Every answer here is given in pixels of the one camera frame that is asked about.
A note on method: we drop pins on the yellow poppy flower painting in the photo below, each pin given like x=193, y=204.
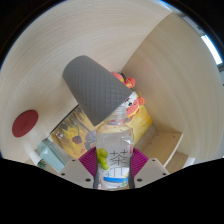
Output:
x=75, y=136

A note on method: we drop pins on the flat round red coaster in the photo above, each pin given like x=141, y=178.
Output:
x=25, y=123

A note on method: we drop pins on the teal faceted vase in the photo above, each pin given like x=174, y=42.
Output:
x=51, y=155

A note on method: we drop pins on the red plush mouse toy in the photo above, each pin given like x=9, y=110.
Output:
x=133, y=103

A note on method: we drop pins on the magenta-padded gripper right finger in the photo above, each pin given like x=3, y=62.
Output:
x=150, y=172

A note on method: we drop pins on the grey textured mug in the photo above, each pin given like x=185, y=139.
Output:
x=95, y=88

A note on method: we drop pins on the clear plastic drink bottle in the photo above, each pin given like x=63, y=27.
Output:
x=115, y=156

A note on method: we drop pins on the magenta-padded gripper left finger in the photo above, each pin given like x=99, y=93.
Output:
x=78, y=172

